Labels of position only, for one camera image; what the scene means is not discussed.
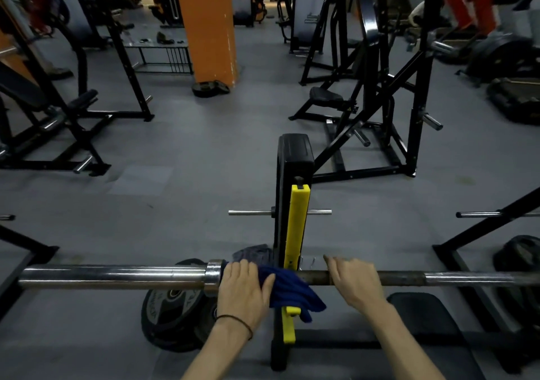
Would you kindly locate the black grip-hole weight plate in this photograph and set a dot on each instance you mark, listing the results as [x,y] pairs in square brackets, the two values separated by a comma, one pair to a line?
[206,325]

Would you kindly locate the black bench press rack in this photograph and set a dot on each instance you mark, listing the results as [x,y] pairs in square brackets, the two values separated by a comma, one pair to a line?
[295,160]

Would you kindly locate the black and red lever machine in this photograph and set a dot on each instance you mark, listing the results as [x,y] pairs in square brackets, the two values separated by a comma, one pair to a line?
[371,55]

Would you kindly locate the blue cleaning cloth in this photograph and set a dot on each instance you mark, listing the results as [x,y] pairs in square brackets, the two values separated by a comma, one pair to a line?
[291,291]

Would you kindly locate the black weight plate white lettering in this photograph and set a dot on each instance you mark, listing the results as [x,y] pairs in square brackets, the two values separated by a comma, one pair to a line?
[168,316]

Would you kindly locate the person's right forearm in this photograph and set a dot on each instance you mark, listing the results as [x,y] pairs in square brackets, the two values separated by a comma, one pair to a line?
[401,346]

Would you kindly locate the black squat rack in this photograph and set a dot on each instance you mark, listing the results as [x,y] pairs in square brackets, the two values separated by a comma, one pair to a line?
[128,63]

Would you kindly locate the person's left forearm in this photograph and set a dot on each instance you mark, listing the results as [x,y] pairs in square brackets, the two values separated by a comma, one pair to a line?
[219,354]

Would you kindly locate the black plate-loaded machine frame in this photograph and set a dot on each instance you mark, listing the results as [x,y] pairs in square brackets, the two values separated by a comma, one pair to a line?
[337,34]

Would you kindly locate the wide orange pillar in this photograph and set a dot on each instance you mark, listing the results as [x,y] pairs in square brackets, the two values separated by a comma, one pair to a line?
[206,25]

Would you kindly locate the yellow bar hook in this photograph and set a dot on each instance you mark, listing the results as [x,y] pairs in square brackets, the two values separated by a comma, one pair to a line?
[295,223]

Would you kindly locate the large black weight plate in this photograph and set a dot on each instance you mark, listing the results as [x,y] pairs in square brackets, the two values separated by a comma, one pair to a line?
[519,253]

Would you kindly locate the person's right hand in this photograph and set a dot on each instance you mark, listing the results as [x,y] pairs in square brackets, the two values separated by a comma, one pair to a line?
[358,285]

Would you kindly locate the black incline bench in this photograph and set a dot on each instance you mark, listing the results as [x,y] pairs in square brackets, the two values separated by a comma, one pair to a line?
[21,86]

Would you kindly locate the steel barbell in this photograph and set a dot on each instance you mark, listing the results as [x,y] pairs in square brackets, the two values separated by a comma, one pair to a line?
[105,276]

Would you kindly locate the person's left hand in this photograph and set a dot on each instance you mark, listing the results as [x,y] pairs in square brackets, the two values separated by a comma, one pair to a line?
[242,295]

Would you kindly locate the black elliptical trainer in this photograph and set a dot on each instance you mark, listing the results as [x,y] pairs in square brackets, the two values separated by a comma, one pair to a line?
[498,59]

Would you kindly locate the grey cloth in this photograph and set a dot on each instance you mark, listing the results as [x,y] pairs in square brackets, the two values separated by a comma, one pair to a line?
[253,254]

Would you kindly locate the small black weight plate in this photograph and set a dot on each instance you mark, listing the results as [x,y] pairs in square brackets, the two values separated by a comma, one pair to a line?
[204,90]
[222,86]

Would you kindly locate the narrow orange pillar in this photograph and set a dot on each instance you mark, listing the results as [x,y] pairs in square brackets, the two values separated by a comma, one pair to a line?
[12,59]

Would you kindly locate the black rack base frame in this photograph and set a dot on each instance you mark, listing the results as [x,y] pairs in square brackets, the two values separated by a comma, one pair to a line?
[25,242]

